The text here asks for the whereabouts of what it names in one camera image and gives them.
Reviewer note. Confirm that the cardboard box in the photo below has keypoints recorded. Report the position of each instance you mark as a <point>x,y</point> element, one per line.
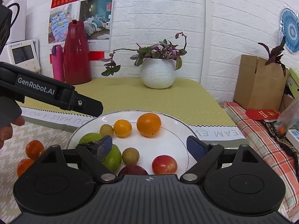
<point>254,86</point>

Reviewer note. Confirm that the small green apple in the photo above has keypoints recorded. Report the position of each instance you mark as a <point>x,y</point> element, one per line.
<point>90,138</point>

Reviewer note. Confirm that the white wall water purifier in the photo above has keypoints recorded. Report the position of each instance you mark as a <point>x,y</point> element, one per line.
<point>19,28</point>

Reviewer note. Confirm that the large green apple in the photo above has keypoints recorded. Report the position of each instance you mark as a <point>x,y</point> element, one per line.
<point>114,158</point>

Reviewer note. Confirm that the white machine with screen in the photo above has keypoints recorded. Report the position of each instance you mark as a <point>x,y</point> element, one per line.
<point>30,63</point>

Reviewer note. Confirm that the orange tangerine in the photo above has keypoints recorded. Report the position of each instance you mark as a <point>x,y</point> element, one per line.
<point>34,148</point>
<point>24,166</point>

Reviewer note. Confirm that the wall poster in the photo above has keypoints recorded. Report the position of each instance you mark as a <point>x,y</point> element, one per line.
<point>98,11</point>

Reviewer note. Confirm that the green chevron tablecloth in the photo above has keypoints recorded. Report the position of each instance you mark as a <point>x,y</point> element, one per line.
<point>163,98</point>

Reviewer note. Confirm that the dark purple plant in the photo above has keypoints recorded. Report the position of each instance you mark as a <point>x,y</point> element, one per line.
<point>276,51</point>

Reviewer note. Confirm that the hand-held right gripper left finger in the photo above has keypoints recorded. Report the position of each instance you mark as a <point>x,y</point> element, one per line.
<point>106,143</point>

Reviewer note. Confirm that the small orange fruit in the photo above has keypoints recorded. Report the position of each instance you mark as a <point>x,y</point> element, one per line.
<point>281,130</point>

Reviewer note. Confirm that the red envelope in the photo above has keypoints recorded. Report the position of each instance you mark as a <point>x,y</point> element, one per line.
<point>261,114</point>

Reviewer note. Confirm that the dark red plum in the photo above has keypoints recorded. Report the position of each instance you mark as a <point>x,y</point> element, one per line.
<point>132,169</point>

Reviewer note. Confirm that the clear plastic bag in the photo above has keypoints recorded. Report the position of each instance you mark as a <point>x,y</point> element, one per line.
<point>289,114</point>

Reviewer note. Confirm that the plaid cloth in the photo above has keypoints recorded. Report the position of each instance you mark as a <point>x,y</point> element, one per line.
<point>257,140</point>

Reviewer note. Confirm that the blue round wall decoration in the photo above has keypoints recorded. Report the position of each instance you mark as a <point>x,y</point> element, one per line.
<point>290,30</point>

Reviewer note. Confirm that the red thermos jug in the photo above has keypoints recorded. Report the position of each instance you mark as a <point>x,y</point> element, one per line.
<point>77,58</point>

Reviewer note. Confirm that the brown longan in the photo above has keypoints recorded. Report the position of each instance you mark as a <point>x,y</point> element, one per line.
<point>130,155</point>
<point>106,130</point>

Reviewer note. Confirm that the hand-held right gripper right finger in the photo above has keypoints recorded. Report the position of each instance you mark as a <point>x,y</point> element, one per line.
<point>196,145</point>

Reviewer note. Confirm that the red apple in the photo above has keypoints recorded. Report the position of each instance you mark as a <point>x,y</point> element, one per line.
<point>164,164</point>

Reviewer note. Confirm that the small yellow orange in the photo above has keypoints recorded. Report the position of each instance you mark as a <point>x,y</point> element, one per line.
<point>122,127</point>

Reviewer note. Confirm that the white ribbed plant pot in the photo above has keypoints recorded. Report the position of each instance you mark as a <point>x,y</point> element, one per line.
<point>157,74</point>

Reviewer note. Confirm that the green box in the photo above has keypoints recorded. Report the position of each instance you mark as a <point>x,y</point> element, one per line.
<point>293,79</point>

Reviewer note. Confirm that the pink bottle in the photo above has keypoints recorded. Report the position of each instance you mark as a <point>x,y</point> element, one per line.
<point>58,65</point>

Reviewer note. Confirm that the large orange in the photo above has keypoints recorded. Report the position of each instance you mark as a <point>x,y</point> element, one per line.
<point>148,124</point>

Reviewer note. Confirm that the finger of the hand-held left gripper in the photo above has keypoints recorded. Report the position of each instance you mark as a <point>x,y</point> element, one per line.
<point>91,106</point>

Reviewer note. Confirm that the white wall pipe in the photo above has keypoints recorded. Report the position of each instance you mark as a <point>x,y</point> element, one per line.
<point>205,28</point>

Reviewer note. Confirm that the person's left hand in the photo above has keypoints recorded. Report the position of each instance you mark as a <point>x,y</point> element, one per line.
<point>18,121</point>

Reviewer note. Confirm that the white plate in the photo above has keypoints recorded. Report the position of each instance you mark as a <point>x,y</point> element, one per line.
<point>168,140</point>

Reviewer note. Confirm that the purple green trailing plant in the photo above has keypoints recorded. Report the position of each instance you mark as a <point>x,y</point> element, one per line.
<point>158,51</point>

